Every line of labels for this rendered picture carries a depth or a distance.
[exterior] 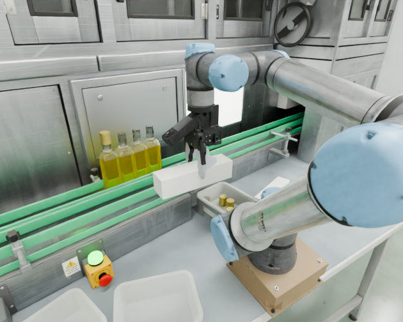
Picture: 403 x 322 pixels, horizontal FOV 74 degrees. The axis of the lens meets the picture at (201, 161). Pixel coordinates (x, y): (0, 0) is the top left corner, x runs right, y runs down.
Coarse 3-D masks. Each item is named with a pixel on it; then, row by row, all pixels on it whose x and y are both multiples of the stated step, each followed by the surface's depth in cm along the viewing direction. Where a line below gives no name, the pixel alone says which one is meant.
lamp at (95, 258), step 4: (92, 252) 83; (96, 252) 83; (100, 252) 84; (88, 256) 82; (92, 256) 82; (96, 256) 82; (100, 256) 82; (88, 260) 81; (92, 260) 81; (96, 260) 81; (100, 260) 82; (92, 264) 82; (96, 264) 82
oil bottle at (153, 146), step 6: (150, 144) 102; (156, 144) 104; (150, 150) 103; (156, 150) 105; (150, 156) 104; (156, 156) 106; (150, 162) 105; (156, 162) 107; (150, 168) 106; (156, 168) 108
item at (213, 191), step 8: (216, 184) 122; (224, 184) 123; (200, 192) 116; (208, 192) 119; (216, 192) 123; (224, 192) 124; (232, 192) 120; (240, 192) 117; (216, 200) 123; (240, 200) 118; (248, 200) 114; (256, 200) 111; (216, 208) 106; (224, 208) 117
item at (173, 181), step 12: (216, 156) 86; (168, 168) 79; (180, 168) 79; (192, 168) 79; (216, 168) 81; (228, 168) 84; (156, 180) 76; (168, 180) 73; (180, 180) 75; (192, 180) 78; (204, 180) 80; (216, 180) 83; (168, 192) 75; (180, 192) 77
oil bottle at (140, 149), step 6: (132, 144) 100; (138, 144) 100; (144, 144) 101; (138, 150) 99; (144, 150) 101; (138, 156) 100; (144, 156) 102; (138, 162) 101; (144, 162) 103; (138, 168) 102; (144, 168) 104; (138, 174) 103; (144, 174) 105
